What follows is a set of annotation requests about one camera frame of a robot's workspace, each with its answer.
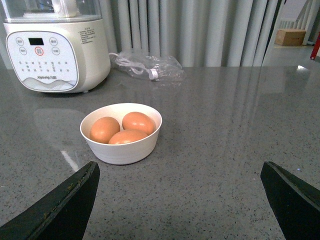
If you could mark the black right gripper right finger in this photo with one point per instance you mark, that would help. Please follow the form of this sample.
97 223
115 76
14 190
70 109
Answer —
294 202

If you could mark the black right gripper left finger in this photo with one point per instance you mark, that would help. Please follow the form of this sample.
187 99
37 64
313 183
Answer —
62 214

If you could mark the brown egg left in bowl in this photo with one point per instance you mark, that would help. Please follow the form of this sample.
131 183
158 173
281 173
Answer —
104 129

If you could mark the brown egg in bowl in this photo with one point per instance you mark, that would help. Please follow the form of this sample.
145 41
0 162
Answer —
104 129
138 121
127 136

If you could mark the brown egg front in bowl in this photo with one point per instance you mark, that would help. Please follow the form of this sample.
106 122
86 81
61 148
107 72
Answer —
127 136

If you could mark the brown egg back in bowl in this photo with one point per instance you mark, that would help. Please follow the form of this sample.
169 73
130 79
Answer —
138 121

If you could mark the cardboard box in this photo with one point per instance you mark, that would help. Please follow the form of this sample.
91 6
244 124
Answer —
290 37

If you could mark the white round bowl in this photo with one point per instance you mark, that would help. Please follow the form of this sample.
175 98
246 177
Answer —
121 154

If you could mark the red metal stand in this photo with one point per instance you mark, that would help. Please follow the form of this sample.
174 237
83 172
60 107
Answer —
316 47

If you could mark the white soy milk maker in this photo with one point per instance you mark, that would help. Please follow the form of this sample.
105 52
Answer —
56 46

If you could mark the clear plastic bag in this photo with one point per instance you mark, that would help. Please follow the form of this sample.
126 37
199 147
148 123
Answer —
140 64

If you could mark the grey curtain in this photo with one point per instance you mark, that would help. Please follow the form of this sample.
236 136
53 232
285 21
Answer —
198 33

